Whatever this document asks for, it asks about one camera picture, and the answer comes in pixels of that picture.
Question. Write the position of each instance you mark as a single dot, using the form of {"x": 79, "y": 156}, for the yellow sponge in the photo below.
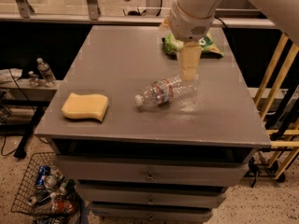
{"x": 88, "y": 106}

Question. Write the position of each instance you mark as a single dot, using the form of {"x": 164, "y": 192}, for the green snack bag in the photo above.
{"x": 172, "y": 46}

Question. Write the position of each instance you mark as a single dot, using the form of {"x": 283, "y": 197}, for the clear plastic water bottle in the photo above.
{"x": 167, "y": 90}

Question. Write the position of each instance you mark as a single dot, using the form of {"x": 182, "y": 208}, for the blue soda can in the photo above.
{"x": 43, "y": 171}

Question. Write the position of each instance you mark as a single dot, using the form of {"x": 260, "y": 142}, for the silver can in basket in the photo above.
{"x": 51, "y": 182}

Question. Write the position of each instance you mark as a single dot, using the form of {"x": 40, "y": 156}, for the grey drawer cabinet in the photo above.
{"x": 170, "y": 162}

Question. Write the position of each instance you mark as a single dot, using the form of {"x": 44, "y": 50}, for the red soda can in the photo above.
{"x": 56, "y": 207}

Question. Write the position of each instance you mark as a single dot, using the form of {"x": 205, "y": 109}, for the water bottle on side table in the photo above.
{"x": 45, "y": 71}

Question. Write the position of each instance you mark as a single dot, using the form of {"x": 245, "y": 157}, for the wire basket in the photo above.
{"x": 30, "y": 196}

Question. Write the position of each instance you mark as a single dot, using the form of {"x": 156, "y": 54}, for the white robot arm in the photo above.
{"x": 283, "y": 13}

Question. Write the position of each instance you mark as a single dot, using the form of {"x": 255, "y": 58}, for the black side table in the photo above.
{"x": 22, "y": 107}

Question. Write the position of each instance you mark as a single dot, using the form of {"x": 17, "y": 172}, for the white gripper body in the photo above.
{"x": 188, "y": 24}

